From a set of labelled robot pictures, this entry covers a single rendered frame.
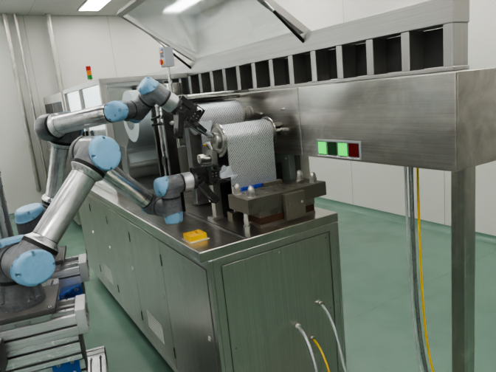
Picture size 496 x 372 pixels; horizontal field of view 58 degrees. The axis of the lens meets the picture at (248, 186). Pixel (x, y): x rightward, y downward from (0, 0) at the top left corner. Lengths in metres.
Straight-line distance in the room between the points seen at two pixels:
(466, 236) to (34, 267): 1.42
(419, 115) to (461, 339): 0.85
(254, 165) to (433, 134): 0.80
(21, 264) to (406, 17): 1.40
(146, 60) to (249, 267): 6.23
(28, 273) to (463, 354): 1.53
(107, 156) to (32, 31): 5.88
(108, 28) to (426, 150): 6.51
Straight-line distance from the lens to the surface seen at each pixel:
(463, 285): 1.80
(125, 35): 7.65
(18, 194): 7.31
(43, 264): 1.51
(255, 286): 1.78
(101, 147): 1.56
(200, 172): 1.83
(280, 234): 1.78
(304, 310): 1.97
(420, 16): 1.55
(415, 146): 1.57
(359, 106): 1.71
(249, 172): 1.96
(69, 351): 1.75
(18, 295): 1.67
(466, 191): 1.69
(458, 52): 1.50
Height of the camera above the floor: 1.44
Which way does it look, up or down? 12 degrees down
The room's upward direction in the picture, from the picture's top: 6 degrees counter-clockwise
